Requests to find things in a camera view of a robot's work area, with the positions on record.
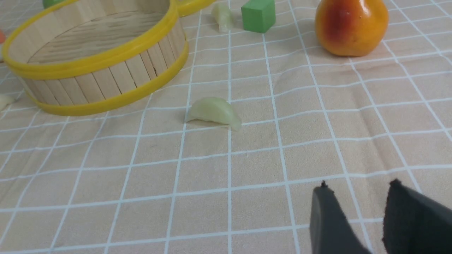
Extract orange cube block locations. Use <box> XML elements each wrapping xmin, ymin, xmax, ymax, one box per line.
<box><xmin>0</xmin><ymin>30</ymin><xmax>6</xmax><ymax>44</ymax></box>

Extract beige checkered tablecloth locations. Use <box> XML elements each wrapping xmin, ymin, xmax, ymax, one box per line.
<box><xmin>1</xmin><ymin>0</ymin><xmax>451</xmax><ymax>254</ymax></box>

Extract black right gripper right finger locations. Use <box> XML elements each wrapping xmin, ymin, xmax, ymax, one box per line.
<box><xmin>382</xmin><ymin>179</ymin><xmax>452</xmax><ymax>254</ymax></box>

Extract orange yellow pear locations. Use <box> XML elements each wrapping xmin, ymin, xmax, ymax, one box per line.
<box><xmin>314</xmin><ymin>0</ymin><xmax>389</xmax><ymax>57</ymax></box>

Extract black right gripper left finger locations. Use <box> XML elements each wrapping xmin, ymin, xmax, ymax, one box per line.
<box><xmin>310</xmin><ymin>181</ymin><xmax>370</xmax><ymax>254</ymax></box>

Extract green cube block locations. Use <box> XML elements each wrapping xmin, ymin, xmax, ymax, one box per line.
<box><xmin>242</xmin><ymin>0</ymin><xmax>276</xmax><ymax>34</ymax></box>

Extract pale green dumpling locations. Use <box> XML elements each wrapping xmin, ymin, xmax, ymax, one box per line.
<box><xmin>210</xmin><ymin>2</ymin><xmax>234</xmax><ymax>33</ymax></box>
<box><xmin>186</xmin><ymin>97</ymin><xmax>242</xmax><ymax>131</ymax></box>

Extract bamboo steamer tray yellow rims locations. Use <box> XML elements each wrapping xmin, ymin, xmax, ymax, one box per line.
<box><xmin>2</xmin><ymin>0</ymin><xmax>189</xmax><ymax>116</ymax></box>

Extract bamboo steamer lid yellow rim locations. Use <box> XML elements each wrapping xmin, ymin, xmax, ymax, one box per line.
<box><xmin>176</xmin><ymin>0</ymin><xmax>215</xmax><ymax>17</ymax></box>

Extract green apple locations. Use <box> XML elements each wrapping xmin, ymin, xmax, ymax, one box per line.
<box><xmin>42</xmin><ymin>0</ymin><xmax>65</xmax><ymax>9</ymax></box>

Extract cream white dumpling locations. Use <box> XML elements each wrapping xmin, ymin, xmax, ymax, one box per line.
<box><xmin>0</xmin><ymin>94</ymin><xmax>16</xmax><ymax>111</ymax></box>

